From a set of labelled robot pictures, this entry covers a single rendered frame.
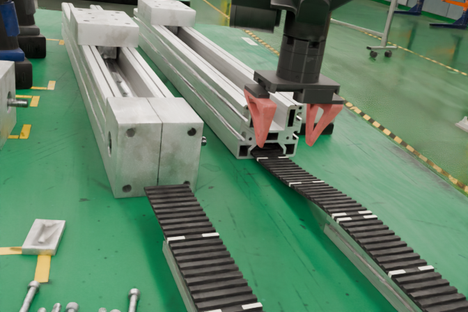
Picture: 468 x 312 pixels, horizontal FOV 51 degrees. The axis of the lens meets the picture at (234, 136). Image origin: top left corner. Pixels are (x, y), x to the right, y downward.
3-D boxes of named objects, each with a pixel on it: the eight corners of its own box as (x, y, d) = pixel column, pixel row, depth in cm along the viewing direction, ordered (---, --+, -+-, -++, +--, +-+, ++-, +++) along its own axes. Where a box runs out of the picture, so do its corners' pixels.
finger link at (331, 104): (267, 136, 72) (278, 74, 69) (310, 135, 75) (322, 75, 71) (288, 155, 66) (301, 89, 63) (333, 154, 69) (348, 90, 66)
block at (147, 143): (214, 191, 62) (223, 122, 59) (114, 198, 58) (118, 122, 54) (192, 161, 70) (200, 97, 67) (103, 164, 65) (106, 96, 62)
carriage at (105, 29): (136, 62, 94) (139, 26, 92) (76, 59, 90) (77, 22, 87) (122, 42, 108) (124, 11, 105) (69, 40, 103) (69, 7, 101)
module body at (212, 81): (294, 156, 76) (305, 104, 73) (235, 159, 73) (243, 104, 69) (166, 40, 144) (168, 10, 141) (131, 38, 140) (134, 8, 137)
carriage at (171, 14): (193, 38, 123) (196, 10, 120) (149, 35, 118) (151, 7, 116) (175, 25, 136) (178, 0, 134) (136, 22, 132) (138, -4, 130)
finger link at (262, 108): (235, 136, 70) (244, 73, 67) (280, 136, 73) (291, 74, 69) (254, 157, 64) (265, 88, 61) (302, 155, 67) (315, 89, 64)
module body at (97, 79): (176, 161, 69) (182, 104, 66) (103, 164, 65) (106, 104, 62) (99, 36, 137) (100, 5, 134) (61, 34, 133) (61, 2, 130)
